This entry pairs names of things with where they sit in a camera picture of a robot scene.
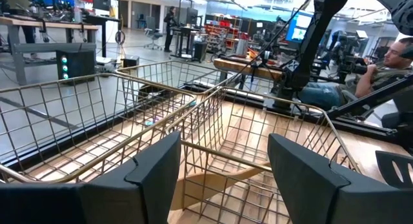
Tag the wooden workbench grey legs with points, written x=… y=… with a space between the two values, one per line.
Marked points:
x=32 y=24

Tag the grey office chair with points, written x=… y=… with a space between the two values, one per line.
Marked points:
x=151 y=32

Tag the wooden table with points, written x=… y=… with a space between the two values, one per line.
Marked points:
x=242 y=67

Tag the black box green lights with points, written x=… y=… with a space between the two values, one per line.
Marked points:
x=80 y=66

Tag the black standing desk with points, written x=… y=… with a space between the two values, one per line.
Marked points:
x=185 y=29

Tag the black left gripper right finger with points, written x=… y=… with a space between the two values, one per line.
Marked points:
x=322 y=201

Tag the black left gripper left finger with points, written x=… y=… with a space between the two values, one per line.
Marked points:
x=129 y=201

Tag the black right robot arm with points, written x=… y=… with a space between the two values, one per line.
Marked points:
x=309 y=46

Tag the blue screen monitor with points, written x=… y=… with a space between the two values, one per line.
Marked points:
x=298 y=33

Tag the black robot station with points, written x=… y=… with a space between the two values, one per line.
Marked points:
x=346 y=56

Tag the black metal stand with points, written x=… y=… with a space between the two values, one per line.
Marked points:
x=371 y=98

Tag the solid wooden spatula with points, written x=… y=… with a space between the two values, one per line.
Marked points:
x=200 y=185

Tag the red storage shelf rack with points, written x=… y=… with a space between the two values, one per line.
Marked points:
x=226 y=24

